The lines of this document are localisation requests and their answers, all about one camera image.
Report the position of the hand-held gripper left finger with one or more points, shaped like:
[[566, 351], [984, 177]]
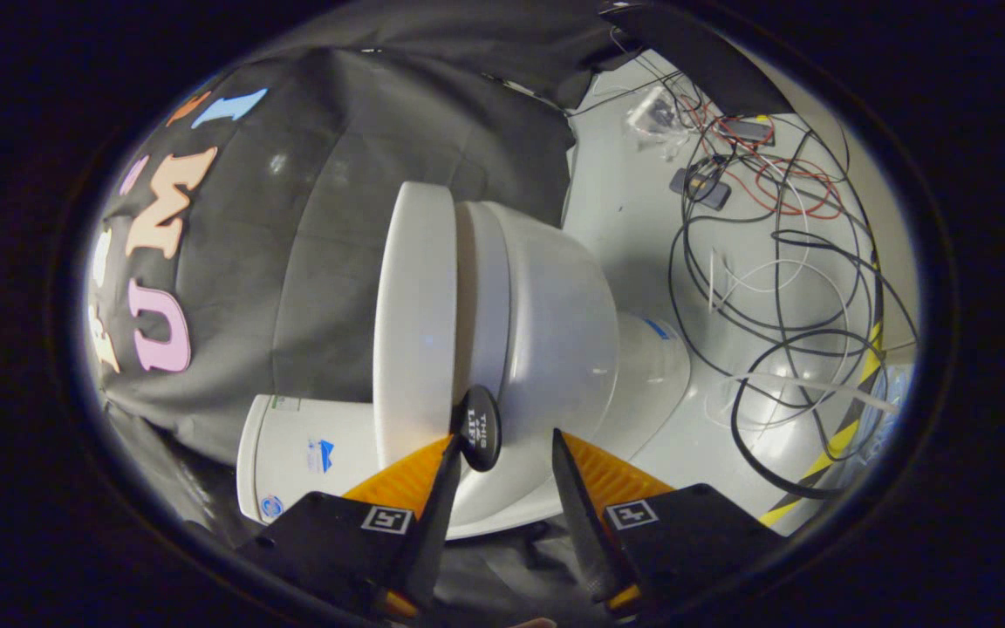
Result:
[[428, 532]]

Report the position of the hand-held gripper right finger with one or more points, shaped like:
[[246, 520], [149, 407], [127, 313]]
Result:
[[585, 532]]

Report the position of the white toilet lid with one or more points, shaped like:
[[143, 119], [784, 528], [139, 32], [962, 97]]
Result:
[[415, 323]]

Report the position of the white toilet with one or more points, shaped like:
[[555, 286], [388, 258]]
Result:
[[564, 331]]

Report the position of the white tank cover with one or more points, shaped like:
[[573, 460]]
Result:
[[248, 458]]

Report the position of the yellow black hazard tape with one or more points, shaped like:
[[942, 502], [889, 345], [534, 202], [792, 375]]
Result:
[[843, 436]]

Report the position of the black backdrop cloth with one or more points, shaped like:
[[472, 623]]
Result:
[[319, 218]]

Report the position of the small black adapter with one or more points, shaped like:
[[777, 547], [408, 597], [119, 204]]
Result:
[[701, 187]]

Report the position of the clear plastic bag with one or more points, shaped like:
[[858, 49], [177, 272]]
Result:
[[655, 118]]

